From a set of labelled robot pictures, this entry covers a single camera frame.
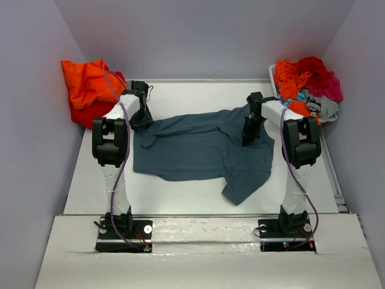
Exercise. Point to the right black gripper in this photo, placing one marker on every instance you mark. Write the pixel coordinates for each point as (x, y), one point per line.
(248, 136)

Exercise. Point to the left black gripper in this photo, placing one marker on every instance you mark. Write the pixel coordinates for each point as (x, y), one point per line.
(147, 120)

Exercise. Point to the blue-grey t shirt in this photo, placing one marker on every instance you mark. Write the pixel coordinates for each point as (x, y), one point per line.
(206, 146)

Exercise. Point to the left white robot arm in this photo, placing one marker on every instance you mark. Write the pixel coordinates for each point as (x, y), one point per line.
(110, 147)

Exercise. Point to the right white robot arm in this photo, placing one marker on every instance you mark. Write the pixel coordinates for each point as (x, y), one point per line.
(301, 147)

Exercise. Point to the cyan crumpled t shirt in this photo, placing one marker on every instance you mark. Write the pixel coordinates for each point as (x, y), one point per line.
(299, 98)

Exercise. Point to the orange crumpled t shirt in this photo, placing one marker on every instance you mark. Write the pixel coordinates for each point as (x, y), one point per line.
(289, 82)

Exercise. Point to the white perforated plastic basket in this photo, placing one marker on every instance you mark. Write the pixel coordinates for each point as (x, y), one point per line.
(272, 69)

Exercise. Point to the red folded t shirt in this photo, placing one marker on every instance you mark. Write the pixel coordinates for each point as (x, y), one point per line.
(85, 116)

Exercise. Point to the orange folded t shirt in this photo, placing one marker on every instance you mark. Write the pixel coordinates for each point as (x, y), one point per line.
(92, 81)

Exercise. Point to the grey crumpled t shirt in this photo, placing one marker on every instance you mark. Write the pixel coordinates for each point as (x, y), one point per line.
(326, 109)

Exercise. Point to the red crumpled t shirt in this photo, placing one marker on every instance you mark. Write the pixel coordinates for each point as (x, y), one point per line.
(318, 73)

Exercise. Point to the magenta crumpled t shirt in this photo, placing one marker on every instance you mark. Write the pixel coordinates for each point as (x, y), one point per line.
(332, 91)

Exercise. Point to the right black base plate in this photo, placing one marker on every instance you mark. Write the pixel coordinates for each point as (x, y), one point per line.
(274, 239)

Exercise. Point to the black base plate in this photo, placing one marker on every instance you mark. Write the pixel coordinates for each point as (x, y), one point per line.
(139, 240)
(274, 239)

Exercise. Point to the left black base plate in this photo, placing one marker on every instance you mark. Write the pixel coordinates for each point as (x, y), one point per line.
(139, 240)

